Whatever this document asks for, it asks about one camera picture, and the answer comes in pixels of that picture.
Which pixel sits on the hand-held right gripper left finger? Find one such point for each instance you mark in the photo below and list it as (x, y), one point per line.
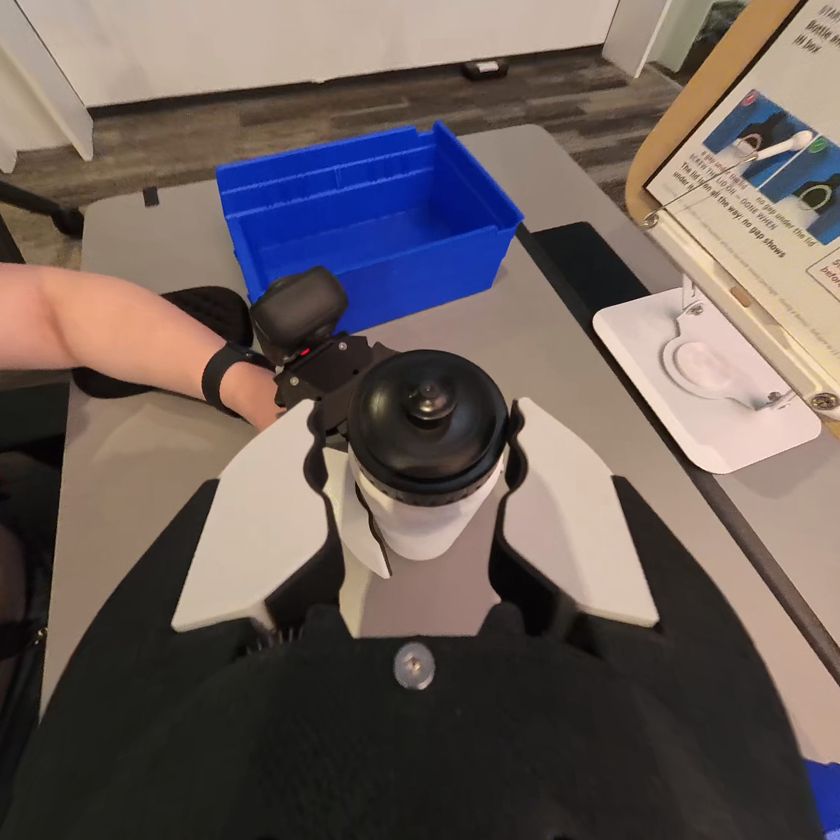
(253, 538)

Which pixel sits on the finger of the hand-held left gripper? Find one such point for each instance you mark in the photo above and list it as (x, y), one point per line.
(354, 512)

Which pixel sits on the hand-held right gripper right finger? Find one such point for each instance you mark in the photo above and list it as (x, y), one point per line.
(577, 538)

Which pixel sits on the white plastic bottle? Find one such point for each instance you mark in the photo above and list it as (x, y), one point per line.
(420, 525)

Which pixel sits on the black bottle lid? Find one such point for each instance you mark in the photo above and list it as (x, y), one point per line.
(426, 420)

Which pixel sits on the person's left forearm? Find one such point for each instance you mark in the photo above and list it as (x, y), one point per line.
(98, 321)

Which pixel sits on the person's left hand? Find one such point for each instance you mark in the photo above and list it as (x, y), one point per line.
(253, 403)

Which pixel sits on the black mesh wrist rest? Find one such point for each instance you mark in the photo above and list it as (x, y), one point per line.
(210, 308)

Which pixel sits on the black wrist band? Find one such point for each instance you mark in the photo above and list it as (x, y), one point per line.
(213, 384)

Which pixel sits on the small black table clip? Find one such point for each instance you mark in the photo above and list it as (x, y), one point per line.
(151, 197)

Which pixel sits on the black rectangular table pad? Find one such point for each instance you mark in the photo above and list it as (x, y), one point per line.
(584, 269)

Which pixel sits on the instruction board on white stand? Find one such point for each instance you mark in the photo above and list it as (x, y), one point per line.
(656, 131)

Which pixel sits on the printed instruction sheet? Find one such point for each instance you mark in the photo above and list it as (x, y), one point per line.
(754, 85)

